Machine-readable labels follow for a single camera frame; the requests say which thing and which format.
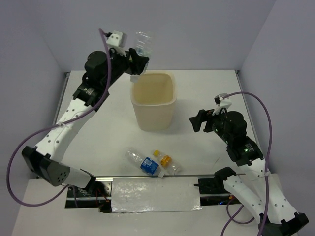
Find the clear bottle yellow cap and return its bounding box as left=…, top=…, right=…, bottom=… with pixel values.
left=153, top=149, right=181, bottom=176

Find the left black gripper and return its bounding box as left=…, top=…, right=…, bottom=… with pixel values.
left=102, top=47, right=149, bottom=89

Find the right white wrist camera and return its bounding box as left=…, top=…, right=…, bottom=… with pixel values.
left=213, top=93, right=232, bottom=115

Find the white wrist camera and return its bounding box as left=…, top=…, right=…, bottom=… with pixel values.
left=105, top=30, right=127, bottom=57
left=213, top=93, right=232, bottom=115

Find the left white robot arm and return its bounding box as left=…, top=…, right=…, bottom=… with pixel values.
left=22, top=48, right=149, bottom=196

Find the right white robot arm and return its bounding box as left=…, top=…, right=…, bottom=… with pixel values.
left=189, top=110, right=309, bottom=236

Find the clear bottle blue label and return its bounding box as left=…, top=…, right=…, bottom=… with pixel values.
left=125, top=148, right=165, bottom=178

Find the clear bottle green-blue label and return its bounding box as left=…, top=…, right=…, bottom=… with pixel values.
left=130, top=31, right=155, bottom=83

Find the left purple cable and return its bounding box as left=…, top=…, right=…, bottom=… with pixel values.
left=6, top=28, right=111, bottom=207

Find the right aluminium table rail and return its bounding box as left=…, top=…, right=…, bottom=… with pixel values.
left=234, top=70, right=262, bottom=150

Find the silver foil tape sheet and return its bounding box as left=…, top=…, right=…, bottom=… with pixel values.
left=111, top=177, right=202, bottom=213

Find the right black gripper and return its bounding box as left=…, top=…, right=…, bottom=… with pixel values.
left=189, top=105, right=231, bottom=143

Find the cream plastic waste bin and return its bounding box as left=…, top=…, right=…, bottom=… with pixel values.
left=130, top=70, right=177, bottom=131

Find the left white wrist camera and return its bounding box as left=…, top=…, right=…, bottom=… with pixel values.
left=105, top=30, right=127, bottom=57

